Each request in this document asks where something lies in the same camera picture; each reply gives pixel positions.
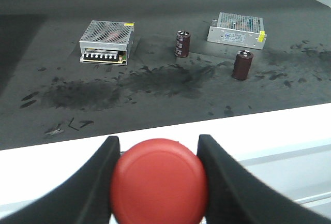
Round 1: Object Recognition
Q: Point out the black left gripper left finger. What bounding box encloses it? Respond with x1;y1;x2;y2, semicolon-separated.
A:
1;136;120;223

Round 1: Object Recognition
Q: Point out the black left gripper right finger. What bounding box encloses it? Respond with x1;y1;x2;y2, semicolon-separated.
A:
197;135;330;223

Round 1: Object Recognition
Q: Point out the red mushroom push button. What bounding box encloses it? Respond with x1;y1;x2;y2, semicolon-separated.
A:
110;139;208;223

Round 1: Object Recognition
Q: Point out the front dark red capacitor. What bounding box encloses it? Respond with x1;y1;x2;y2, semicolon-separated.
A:
232;50;254;80

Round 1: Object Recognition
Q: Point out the dark red capacitor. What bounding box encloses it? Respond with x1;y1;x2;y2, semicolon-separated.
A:
175;30;191;58
232;50;254;80

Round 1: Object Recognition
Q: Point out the left mesh power supply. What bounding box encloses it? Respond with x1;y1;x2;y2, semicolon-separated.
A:
79;20;134;66

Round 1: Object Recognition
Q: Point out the mesh power supply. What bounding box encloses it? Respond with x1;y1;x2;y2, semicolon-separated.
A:
207;12;267;50
79;20;134;66

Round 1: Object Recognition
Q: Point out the right mesh power supply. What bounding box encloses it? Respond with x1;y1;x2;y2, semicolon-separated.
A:
207;12;267;50

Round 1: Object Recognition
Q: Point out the rear dark red capacitor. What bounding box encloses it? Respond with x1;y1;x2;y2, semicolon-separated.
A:
175;30;191;58

